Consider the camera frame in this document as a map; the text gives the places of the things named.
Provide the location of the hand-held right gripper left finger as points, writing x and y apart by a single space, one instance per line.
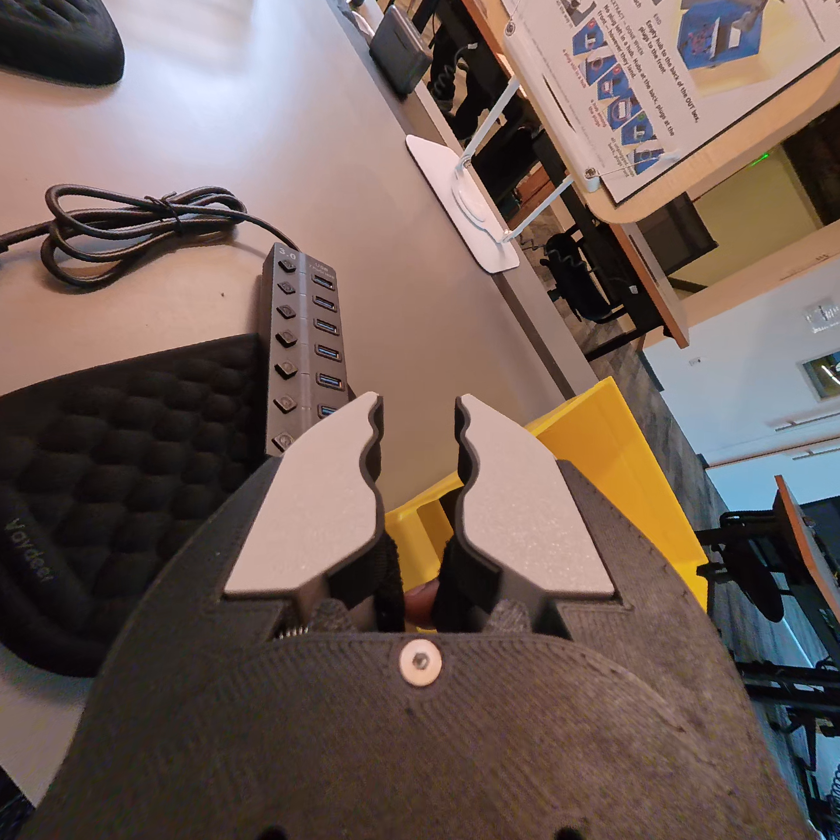
308 518

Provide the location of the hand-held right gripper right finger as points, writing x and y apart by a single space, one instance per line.
531 525

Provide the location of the yellow plastic bin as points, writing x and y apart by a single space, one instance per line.
604 446

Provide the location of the person's right hand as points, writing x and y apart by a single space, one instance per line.
420 604

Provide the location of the black mesh cushion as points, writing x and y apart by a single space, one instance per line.
131 459
52 39

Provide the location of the black office chair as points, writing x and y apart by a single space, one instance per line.
577 282

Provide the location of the wooden desk with monitor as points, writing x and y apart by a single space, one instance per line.
646 275

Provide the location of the black monitor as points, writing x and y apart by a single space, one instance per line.
682 236

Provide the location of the white board stand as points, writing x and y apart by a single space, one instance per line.
453 190

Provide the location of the instruction poster board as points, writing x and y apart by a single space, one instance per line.
754 111

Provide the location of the dark grey power adapter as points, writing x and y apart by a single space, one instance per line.
400 52

